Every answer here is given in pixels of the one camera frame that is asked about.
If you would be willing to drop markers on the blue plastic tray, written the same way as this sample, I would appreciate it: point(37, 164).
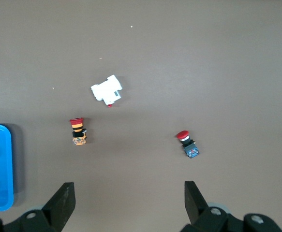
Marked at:
point(0, 169)

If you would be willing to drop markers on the white circuit breaker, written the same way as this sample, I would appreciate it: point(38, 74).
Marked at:
point(107, 90)

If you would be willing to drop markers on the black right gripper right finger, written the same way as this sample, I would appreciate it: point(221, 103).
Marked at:
point(198, 210)

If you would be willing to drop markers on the orange emergency stop switch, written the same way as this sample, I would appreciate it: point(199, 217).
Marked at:
point(78, 134)

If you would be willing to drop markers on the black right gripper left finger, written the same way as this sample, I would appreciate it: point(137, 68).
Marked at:
point(58, 210)

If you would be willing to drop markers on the red mushroom push button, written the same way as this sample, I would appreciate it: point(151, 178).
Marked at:
point(188, 145)

